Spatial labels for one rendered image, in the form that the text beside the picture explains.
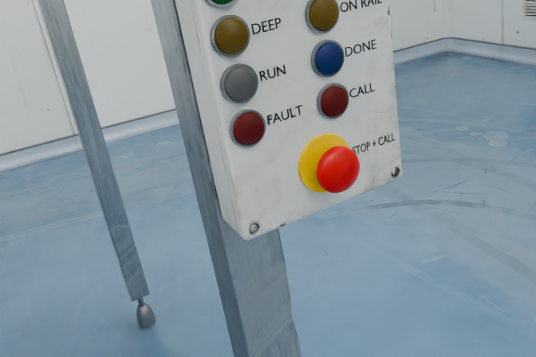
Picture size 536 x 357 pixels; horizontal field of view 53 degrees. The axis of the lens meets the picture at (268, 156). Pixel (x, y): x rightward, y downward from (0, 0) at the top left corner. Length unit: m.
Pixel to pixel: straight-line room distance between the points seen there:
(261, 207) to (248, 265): 0.11
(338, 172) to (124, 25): 3.41
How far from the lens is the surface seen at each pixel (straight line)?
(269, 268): 0.55
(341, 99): 0.45
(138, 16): 3.80
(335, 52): 0.44
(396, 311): 1.75
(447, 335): 1.67
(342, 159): 0.44
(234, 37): 0.40
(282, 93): 0.43
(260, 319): 0.58
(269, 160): 0.44
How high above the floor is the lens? 1.10
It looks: 22 degrees down
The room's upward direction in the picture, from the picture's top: 10 degrees counter-clockwise
